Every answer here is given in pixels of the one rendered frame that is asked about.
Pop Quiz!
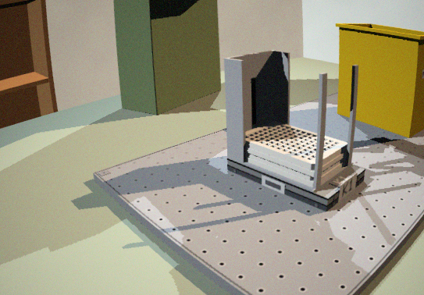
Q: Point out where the grey perforated base plate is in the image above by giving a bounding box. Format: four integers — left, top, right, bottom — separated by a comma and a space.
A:
93, 120, 424, 295

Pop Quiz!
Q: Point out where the yellow open-top bin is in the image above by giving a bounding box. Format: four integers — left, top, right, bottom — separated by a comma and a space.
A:
336, 23, 424, 138

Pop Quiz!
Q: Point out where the white well plate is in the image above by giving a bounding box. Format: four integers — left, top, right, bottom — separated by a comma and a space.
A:
246, 152, 346, 188
245, 121, 347, 177

